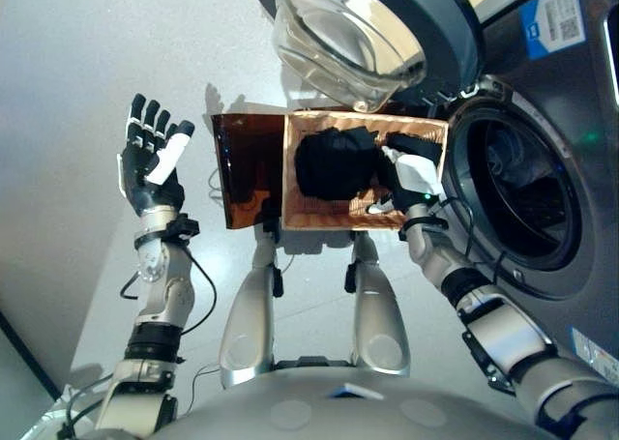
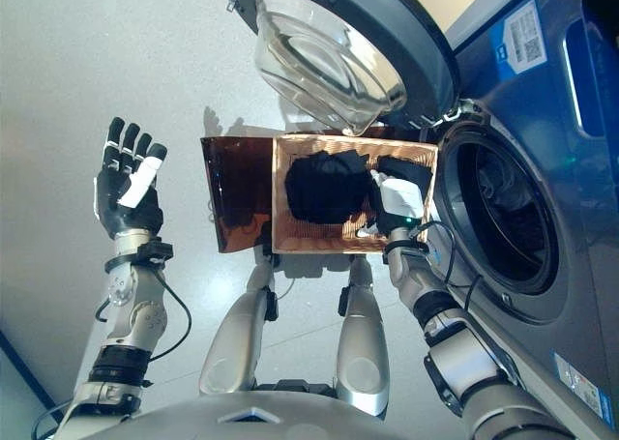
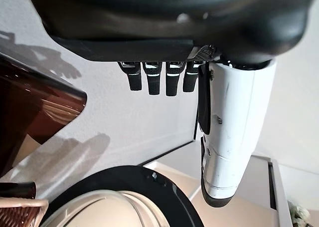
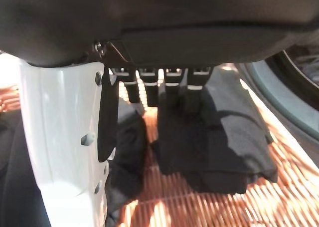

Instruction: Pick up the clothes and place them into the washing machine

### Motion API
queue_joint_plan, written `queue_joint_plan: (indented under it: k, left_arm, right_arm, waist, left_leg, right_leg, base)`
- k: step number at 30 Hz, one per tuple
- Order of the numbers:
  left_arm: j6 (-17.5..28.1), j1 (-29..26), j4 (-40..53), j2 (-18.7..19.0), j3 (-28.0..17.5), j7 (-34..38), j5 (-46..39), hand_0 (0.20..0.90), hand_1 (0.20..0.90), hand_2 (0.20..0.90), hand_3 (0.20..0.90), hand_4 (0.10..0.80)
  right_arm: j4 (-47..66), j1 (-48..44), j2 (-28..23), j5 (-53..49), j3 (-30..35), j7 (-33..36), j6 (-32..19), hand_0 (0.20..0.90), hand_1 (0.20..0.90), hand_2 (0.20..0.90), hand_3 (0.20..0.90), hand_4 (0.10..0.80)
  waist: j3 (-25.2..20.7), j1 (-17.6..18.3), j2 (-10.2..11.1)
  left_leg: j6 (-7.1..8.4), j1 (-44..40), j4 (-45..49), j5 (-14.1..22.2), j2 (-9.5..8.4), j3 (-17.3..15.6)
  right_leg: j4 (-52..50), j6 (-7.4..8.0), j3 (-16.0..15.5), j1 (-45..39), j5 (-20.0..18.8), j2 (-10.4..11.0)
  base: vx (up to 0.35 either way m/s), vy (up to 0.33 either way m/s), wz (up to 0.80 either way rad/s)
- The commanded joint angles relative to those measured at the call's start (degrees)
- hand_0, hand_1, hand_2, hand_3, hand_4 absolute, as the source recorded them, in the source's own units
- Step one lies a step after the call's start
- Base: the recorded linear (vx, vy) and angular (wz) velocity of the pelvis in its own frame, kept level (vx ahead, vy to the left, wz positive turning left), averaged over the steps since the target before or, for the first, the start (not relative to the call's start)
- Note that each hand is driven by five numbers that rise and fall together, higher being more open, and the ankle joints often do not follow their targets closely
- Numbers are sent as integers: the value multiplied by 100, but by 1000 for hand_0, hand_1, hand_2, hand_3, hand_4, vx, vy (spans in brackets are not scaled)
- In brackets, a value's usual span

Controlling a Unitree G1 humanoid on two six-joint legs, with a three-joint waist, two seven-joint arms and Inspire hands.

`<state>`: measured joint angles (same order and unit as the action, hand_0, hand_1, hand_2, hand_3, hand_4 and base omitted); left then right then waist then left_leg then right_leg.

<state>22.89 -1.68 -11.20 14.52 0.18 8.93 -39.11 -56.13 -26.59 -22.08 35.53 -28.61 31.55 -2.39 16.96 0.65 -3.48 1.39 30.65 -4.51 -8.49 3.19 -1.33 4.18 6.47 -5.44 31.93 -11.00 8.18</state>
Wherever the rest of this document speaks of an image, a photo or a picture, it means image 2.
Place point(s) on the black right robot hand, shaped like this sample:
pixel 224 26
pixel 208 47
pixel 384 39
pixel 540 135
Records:
pixel 399 198

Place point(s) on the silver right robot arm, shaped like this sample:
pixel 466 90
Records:
pixel 464 358

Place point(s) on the light wicker laundry basket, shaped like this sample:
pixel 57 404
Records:
pixel 319 239

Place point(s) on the blue energy label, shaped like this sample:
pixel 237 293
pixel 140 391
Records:
pixel 582 387

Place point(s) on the glossy dark brown stool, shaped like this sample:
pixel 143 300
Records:
pixel 237 184

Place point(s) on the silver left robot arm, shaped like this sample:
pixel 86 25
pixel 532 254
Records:
pixel 135 314

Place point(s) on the small blue white sticker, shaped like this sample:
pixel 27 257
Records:
pixel 520 38

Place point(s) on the grey board with dark edge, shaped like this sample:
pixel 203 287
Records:
pixel 19 377

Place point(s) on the round glass washing machine door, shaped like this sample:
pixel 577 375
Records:
pixel 329 48

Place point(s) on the silver right robot leg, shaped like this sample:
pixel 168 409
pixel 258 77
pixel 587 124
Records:
pixel 362 353

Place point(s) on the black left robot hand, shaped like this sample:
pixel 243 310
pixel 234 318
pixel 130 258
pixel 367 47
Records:
pixel 135 208

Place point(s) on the grey front-load washing machine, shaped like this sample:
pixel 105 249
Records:
pixel 580 193

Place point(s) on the grey robot torso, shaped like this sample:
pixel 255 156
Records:
pixel 251 420

